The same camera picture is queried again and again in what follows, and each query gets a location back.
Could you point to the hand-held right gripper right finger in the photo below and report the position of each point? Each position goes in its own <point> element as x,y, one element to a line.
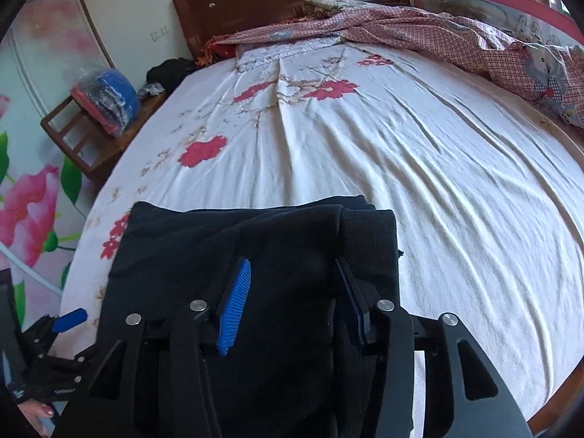
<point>353,301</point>

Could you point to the red fringed pillow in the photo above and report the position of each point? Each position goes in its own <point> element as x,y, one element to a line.
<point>223,49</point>

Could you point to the pale floral pillowcase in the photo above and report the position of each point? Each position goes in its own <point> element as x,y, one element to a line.
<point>260,57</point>

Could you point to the dark clothes pile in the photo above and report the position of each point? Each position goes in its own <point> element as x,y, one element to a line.
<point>171,70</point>

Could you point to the blue bag of clothes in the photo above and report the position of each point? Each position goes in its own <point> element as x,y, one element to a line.
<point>114,86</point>

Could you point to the white floral bed sheet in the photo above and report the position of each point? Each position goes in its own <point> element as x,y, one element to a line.
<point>410,146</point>

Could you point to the black pants red white stripes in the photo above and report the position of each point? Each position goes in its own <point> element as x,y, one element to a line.
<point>283,246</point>

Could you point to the wooden chair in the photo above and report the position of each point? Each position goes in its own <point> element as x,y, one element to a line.
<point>91,146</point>

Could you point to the pink checkered quilt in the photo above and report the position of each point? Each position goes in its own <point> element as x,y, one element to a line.
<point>410,27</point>

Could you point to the floral printed wardrobe door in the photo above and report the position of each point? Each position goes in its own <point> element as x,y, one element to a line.
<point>45,54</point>

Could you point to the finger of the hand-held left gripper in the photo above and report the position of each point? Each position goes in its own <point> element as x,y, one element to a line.
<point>68,320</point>

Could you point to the grey patterned cloth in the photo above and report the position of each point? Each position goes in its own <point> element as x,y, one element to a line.
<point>151,89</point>

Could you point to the white wall socket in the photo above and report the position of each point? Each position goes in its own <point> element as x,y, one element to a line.
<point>160,33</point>

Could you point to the person's left hand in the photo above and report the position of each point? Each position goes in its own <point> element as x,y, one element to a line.
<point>39,415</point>

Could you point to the cartoon printed board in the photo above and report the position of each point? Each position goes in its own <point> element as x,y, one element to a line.
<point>479,4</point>

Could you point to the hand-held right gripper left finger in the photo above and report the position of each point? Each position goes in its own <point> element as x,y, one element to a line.
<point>232,310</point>

